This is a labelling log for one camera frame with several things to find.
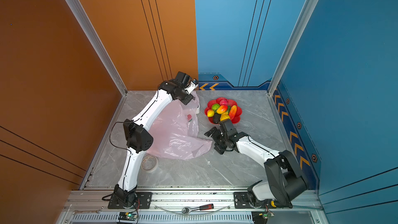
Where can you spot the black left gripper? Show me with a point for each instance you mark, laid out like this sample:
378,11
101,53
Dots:
189,98

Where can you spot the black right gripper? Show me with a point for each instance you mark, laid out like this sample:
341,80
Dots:
219,149

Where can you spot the yellow lemon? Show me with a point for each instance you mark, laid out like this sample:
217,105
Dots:
224,117

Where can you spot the pink printed plastic bag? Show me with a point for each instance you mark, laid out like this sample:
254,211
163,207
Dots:
175,132

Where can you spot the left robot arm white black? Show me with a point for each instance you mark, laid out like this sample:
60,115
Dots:
139,140

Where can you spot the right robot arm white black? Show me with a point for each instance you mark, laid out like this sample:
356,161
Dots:
285,178

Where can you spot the dark avocado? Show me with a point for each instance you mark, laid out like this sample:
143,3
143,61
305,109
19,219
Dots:
216,118

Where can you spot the white grey tissue box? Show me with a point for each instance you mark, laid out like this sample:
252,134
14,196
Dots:
198,109

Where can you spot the red yellow mango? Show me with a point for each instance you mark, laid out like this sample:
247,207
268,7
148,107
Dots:
222,109

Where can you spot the green lime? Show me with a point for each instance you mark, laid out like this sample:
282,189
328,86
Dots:
215,107

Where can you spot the red flower-shaped plate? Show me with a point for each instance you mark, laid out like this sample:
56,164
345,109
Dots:
230,103

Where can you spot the orange red peach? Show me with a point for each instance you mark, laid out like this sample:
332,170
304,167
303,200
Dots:
232,111

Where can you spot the pink dragon fruit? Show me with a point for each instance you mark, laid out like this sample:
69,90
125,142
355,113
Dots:
223,102

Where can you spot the right green circuit board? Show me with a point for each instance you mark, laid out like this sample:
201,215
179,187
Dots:
261,217

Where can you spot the green circuit board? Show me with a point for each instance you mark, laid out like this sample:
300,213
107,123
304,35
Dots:
261,217
127,218

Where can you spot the left green circuit board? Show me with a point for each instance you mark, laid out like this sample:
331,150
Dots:
127,218

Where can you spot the silver spanner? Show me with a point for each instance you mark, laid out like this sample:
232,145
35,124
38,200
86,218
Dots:
87,212

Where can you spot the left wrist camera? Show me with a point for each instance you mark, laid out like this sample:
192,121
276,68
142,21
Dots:
192,86

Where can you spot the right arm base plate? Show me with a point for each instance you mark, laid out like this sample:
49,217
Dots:
243,199

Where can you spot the red handled ratchet wrench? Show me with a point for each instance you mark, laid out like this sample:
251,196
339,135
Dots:
188,210

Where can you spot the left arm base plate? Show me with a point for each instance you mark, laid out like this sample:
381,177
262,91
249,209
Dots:
140,200

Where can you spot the aluminium front rail frame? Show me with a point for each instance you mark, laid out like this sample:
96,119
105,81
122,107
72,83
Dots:
167,203

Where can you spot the left aluminium corner post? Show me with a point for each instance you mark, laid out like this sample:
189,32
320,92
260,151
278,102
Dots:
85,23

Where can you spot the aluminium corner post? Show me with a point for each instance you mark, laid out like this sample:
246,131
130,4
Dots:
85,23
301,23

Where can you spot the right aluminium corner post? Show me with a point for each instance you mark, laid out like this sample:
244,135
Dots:
301,23

